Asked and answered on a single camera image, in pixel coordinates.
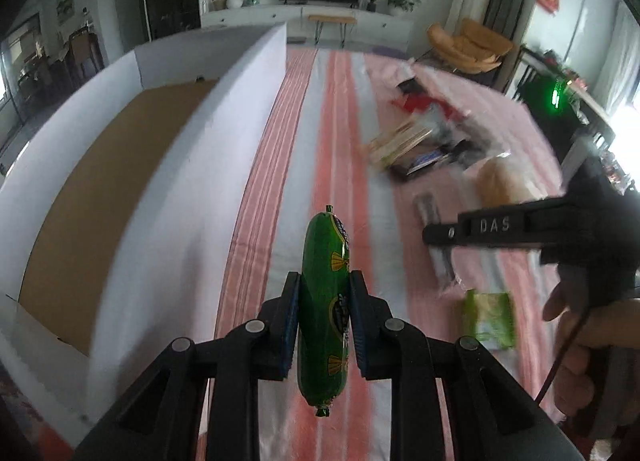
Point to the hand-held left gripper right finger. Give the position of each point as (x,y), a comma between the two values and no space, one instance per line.
(358,326)

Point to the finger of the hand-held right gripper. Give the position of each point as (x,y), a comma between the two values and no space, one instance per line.
(500,228)

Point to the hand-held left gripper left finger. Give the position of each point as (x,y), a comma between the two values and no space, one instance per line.
(290,326)

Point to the green sausage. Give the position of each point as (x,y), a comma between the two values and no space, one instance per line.
(322,291)

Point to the white cardboard box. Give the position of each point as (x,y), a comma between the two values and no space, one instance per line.
(175,191)

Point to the person's right hand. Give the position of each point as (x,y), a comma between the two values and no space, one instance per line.
(575,376)

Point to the bread packet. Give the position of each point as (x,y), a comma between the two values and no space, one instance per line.
(500,186)

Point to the clear grey snack packet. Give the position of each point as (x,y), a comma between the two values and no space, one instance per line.
(435,261)

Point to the light green snack packet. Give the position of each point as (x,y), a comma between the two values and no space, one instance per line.
(487,318)

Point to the dark blue snack packet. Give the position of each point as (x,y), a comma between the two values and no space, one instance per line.
(422,162)

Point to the tan sticks snack packet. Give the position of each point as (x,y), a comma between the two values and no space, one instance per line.
(400,138)

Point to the red snack packet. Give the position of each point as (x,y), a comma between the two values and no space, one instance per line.
(425,103)

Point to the small black snack packet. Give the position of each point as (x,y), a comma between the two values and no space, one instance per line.
(407,85)

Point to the orange lounge chair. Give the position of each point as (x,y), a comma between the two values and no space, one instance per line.
(470,46)

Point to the wooden bench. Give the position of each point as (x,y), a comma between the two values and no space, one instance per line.
(332,19)

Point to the white television cabinet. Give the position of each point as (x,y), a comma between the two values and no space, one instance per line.
(280,16)

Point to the framed wall picture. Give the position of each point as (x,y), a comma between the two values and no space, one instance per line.
(64,1)

